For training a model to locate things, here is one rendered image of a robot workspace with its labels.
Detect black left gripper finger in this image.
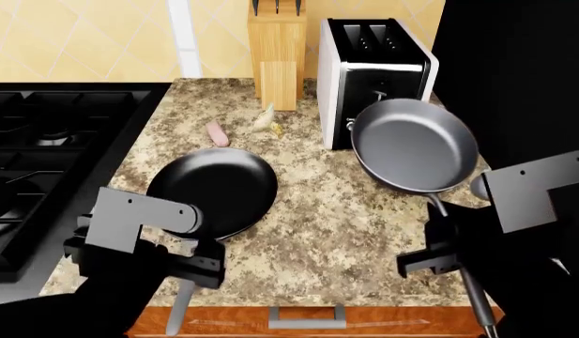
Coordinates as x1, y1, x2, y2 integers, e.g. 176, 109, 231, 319
62, 213, 96, 269
166, 238, 226, 290

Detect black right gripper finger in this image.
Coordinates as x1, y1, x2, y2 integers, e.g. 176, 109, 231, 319
394, 245, 462, 280

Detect black pan with grey handle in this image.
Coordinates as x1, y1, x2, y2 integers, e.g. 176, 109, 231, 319
145, 146, 280, 338

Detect grey pan with dark handle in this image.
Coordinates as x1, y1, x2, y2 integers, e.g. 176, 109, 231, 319
349, 98, 502, 338

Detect black cast iron stove grate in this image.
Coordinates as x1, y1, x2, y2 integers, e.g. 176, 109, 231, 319
0, 90, 153, 151
0, 146, 127, 283

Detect black gas stove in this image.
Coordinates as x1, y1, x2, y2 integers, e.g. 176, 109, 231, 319
0, 82, 174, 308

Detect silver round stove burner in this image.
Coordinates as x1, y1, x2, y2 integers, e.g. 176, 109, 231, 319
35, 129, 77, 147

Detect pink sausage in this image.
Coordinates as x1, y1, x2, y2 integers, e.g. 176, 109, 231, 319
205, 121, 231, 147

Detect black and white toaster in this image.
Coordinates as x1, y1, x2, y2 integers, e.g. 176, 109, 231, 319
316, 17, 441, 152

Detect wooden knife block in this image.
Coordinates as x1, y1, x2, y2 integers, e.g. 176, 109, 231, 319
247, 0, 308, 113

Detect grey right gripper camera bracket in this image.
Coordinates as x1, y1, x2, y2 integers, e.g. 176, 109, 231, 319
470, 149, 579, 235

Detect grey metal drawer handle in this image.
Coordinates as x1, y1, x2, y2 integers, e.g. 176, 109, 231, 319
267, 304, 347, 331

